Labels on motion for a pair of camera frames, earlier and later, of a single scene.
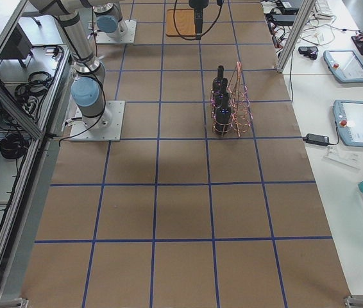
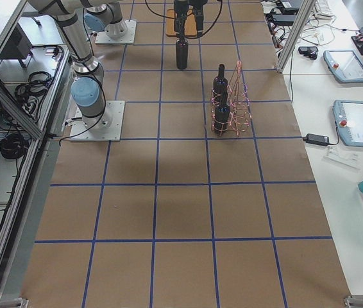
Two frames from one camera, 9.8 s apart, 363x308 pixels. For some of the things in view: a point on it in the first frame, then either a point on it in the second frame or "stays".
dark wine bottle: [220, 94] to [182, 53]
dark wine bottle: [217, 82] stays
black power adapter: [317, 139] stays
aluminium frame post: [306, 7] stays
